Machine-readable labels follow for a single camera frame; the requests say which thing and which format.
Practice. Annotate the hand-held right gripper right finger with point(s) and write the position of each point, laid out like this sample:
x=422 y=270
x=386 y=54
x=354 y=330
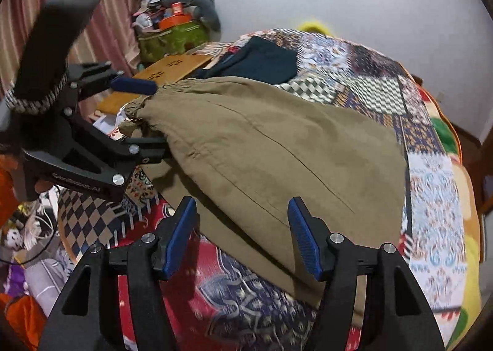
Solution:
x=304 y=239

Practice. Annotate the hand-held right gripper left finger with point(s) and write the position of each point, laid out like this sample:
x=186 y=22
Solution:
x=180 y=235

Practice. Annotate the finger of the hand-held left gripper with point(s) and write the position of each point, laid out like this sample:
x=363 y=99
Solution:
x=152 y=152
x=133 y=85

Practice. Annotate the khaki pants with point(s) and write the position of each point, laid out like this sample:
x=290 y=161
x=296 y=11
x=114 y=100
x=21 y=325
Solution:
x=269 y=150

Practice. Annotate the wooden lap table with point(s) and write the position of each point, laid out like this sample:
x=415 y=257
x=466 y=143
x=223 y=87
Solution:
x=169 y=67

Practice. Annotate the white papers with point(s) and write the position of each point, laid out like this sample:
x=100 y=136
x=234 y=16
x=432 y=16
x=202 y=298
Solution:
x=103 y=123

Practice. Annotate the green patterned bag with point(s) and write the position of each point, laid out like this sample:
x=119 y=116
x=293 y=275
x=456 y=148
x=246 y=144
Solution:
x=173 y=40

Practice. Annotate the orange box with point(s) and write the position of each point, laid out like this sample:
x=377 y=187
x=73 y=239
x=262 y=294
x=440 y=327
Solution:
x=175 y=21

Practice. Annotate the grey neck pillow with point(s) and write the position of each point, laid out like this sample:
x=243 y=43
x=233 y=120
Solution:
x=210 y=9

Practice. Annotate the dark teal folded cloth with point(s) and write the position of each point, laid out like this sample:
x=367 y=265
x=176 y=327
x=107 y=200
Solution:
x=262 y=60

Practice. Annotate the grey cloth bundle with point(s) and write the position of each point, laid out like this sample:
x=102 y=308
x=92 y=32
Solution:
x=48 y=281

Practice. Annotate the patchwork printed quilt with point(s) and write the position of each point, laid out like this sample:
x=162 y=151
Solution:
x=435 y=189

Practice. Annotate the orange garment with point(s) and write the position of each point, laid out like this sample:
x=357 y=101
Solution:
x=21 y=316

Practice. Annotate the yellow plush item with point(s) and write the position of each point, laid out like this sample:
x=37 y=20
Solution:
x=315 y=26

